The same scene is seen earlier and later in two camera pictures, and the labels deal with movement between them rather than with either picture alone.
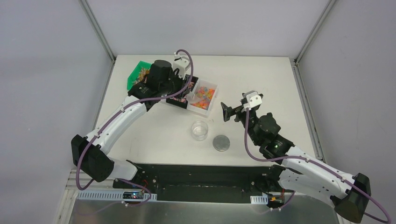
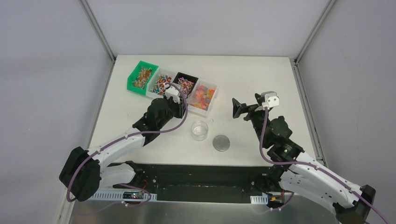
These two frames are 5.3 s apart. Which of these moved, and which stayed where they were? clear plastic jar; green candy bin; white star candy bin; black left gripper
Moved: black left gripper
Stayed: clear plastic jar; green candy bin; white star candy bin
